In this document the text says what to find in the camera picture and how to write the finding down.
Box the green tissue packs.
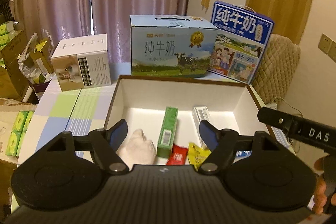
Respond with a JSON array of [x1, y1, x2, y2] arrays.
[[6, 111, 34, 157]]

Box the white beige product box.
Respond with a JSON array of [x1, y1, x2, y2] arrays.
[[51, 34, 111, 91]]

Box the light blue milk carton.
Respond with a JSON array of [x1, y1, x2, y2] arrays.
[[130, 15, 218, 78]]

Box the blue white packet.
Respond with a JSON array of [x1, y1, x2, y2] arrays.
[[236, 151, 252, 158]]

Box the checkered table cloth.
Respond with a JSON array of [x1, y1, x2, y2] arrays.
[[18, 63, 131, 165]]

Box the green toothpaste box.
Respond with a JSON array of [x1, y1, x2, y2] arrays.
[[157, 107, 178, 159]]

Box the wall socket panel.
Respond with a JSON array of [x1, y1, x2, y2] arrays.
[[318, 34, 336, 62]]

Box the dark blue milk carton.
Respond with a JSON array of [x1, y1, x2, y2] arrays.
[[208, 1, 274, 84]]

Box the white medicine box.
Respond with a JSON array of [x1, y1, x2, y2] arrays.
[[192, 106, 211, 149]]

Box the red candy packet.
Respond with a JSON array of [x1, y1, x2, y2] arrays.
[[166, 144, 189, 165]]

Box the person's right hand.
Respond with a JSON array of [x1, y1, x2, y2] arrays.
[[312, 157, 327, 215]]

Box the yellow snack packet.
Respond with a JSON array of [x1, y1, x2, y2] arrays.
[[187, 142, 211, 170]]

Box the white sock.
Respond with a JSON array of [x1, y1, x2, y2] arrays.
[[117, 129, 156, 170]]

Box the cardboard boxes pile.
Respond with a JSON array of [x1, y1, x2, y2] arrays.
[[1, 21, 54, 101]]

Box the white power strip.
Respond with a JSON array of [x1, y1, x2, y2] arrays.
[[266, 102, 277, 110]]

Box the beige quilted chair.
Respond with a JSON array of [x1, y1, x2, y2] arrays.
[[251, 34, 301, 104]]

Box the brown white storage box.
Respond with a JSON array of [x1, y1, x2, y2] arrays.
[[105, 76, 274, 152]]

